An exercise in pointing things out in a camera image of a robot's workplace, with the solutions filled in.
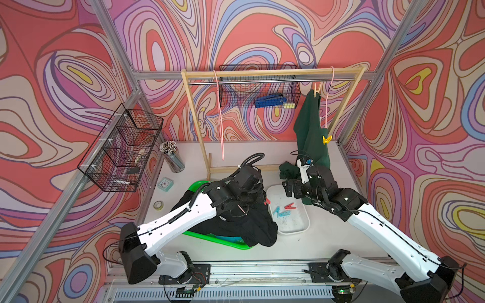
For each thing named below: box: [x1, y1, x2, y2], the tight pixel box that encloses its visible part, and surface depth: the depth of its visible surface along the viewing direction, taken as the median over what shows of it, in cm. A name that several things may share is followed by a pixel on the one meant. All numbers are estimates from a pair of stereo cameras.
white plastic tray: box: [266, 183, 311, 236], surface depth 90 cm
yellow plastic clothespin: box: [322, 135, 333, 146], surface depth 63 cm
